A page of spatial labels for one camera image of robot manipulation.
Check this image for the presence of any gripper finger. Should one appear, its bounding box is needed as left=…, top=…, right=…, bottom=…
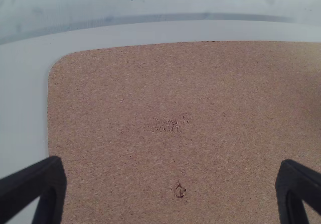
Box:
left=0, top=156, right=67, bottom=224
left=275, top=159, right=321, bottom=224

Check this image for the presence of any cork mat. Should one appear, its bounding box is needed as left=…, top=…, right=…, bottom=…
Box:
left=47, top=41, right=321, bottom=224

